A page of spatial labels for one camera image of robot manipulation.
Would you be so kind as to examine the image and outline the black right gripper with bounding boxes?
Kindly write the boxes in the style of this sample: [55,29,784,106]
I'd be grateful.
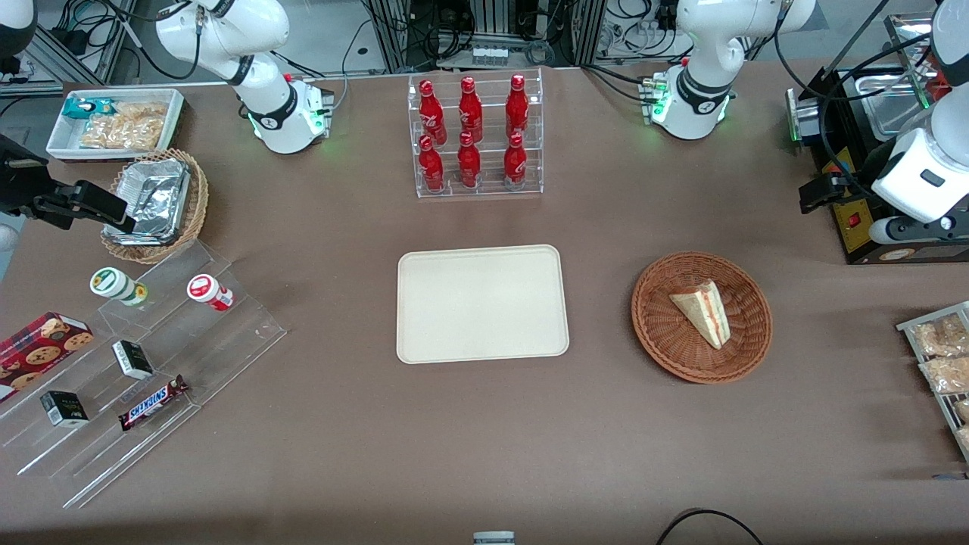
[0,135,139,233]

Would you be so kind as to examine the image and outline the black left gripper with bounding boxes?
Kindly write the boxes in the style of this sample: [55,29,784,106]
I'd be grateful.
[799,172,883,215]

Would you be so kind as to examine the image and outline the triangular sandwich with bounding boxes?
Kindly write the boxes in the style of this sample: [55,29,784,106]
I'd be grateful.
[669,280,732,350]

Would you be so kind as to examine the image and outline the light wicker basket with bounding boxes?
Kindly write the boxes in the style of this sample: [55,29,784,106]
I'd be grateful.
[100,148,210,266]

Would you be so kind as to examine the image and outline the brown round wicker basket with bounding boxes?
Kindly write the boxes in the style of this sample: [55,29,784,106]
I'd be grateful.
[631,251,774,384]

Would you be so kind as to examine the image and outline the beige plastic tray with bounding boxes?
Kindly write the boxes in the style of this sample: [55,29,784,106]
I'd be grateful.
[396,244,570,365]

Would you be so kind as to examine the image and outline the black food warmer machine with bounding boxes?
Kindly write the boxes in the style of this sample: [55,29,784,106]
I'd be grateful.
[785,11,969,266]

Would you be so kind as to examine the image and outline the white rectangular bin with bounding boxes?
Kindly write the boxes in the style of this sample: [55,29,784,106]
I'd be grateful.
[45,89,186,163]

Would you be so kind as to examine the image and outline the stacked aluminium foil trays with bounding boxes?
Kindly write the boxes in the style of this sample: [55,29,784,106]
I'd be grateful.
[103,157,191,245]

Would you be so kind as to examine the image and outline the green lid drink bottle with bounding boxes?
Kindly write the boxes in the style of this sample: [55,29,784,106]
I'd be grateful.
[89,267,149,308]

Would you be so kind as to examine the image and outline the clear bag of chips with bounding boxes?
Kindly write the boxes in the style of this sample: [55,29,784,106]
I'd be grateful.
[79,102,169,151]

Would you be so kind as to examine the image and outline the teal snack packet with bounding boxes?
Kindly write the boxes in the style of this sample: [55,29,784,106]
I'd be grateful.
[62,97,116,121]

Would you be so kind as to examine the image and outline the steel warmer pan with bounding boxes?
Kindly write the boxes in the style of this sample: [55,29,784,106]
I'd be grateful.
[859,68,936,143]

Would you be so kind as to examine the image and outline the red lid drink bottle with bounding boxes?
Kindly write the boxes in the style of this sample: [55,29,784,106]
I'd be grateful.
[186,274,235,313]

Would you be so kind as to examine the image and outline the red cookie box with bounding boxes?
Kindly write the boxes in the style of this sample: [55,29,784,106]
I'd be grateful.
[0,311,95,404]

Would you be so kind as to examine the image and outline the small black carton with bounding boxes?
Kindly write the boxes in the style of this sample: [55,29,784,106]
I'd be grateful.
[39,391,90,428]
[111,340,155,381]

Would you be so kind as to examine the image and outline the clear bag of snacks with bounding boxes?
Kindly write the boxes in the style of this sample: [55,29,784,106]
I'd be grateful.
[918,356,969,396]
[910,313,969,358]

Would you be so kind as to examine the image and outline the clear acrylic stepped display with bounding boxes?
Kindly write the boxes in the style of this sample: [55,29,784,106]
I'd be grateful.
[0,241,288,509]

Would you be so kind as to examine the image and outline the snickers chocolate bar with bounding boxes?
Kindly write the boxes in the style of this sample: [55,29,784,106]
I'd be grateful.
[118,375,189,432]

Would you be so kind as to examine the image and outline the red cola bottle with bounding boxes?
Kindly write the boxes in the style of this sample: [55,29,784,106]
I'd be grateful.
[456,132,482,189]
[458,76,485,143]
[418,135,446,192]
[419,79,448,146]
[503,132,528,187]
[505,73,531,139]

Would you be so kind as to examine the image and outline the clear acrylic bottle rack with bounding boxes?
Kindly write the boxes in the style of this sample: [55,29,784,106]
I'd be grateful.
[407,68,544,199]

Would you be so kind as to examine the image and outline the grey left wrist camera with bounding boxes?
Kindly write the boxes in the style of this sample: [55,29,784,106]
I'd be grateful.
[868,215,969,246]

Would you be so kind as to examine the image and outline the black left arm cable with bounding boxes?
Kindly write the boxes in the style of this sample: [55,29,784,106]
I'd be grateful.
[772,0,939,201]

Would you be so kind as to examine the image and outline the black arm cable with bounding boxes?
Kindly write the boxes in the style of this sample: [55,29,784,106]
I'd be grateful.
[106,0,204,81]
[772,0,939,201]

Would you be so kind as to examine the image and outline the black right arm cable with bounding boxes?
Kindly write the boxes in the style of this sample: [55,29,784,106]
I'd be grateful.
[106,0,204,81]

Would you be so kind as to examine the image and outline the metal wire rack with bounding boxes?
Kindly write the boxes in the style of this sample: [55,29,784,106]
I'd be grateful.
[896,301,969,464]

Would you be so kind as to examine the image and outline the black cable on table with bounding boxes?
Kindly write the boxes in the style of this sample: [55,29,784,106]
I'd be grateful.
[654,508,767,545]

